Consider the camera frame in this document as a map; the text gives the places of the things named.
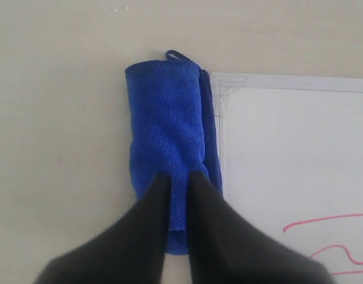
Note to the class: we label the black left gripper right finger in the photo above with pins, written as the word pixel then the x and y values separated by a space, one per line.
pixel 225 248

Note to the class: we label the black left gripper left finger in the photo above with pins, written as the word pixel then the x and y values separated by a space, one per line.
pixel 130 251

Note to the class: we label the blue cloth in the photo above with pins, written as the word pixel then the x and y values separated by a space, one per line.
pixel 174 131

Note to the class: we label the whiteboard with aluminium frame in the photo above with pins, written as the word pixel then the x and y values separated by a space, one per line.
pixel 291 153

